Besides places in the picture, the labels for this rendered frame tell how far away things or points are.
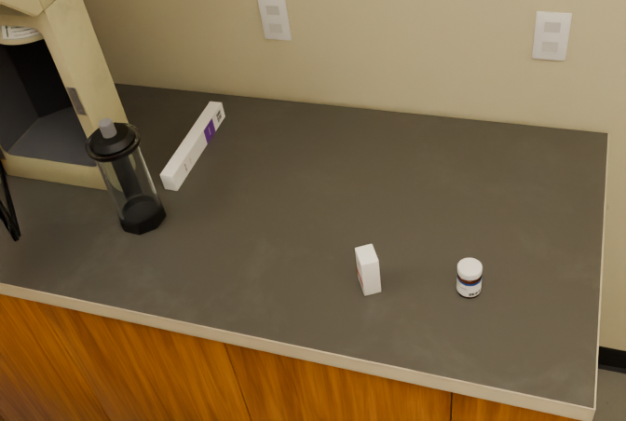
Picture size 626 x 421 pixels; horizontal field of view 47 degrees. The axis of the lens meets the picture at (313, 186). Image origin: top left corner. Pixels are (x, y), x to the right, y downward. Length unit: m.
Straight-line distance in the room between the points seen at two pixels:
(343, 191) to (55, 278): 0.63
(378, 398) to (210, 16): 0.99
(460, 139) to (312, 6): 0.46
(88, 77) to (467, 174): 0.83
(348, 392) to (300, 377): 0.10
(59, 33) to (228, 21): 0.49
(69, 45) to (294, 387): 0.82
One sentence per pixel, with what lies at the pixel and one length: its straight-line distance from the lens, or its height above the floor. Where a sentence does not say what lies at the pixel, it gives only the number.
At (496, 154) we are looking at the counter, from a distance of 1.64.
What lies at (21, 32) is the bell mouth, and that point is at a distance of 1.57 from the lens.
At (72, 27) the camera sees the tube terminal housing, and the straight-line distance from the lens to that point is 1.51.
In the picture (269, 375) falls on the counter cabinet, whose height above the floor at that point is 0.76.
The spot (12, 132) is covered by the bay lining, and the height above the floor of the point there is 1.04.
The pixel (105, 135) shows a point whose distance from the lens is 1.45.
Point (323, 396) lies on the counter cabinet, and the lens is 1.50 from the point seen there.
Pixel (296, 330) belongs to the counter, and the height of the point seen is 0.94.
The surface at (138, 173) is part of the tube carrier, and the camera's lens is 1.49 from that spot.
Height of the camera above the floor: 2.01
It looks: 43 degrees down
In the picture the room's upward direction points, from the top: 9 degrees counter-clockwise
